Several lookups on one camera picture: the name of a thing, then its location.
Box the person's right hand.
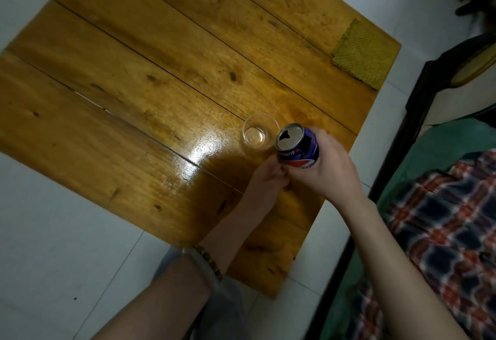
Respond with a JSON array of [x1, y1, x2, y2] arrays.
[[285, 127, 371, 212]]

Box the person's left hand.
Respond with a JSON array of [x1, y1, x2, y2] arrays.
[[237, 156, 290, 217]]

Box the blue Pepsi can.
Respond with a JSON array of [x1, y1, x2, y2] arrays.
[[275, 123, 320, 170]]

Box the clear plastic cup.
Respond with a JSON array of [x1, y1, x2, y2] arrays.
[[242, 113, 281, 157]]

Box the person's left forearm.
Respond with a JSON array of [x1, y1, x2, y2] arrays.
[[91, 206, 270, 340]]

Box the person's grey trousers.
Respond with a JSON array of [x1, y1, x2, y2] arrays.
[[153, 247, 249, 340]]

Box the pale jade bangle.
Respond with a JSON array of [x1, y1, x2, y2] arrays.
[[182, 247, 220, 294]]

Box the green sofa cover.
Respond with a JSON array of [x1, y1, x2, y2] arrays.
[[321, 117, 496, 340]]

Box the yellow cloth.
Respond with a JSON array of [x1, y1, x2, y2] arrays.
[[330, 18, 398, 91]]

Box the plaid blanket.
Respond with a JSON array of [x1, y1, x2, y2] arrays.
[[345, 149, 496, 340]]

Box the cream sofa with green cover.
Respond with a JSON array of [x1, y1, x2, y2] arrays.
[[306, 32, 496, 340]]

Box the wooden table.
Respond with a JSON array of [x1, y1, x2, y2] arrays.
[[0, 0, 402, 299]]

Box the brown beaded bracelet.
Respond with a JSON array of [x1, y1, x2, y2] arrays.
[[193, 244, 224, 282]]

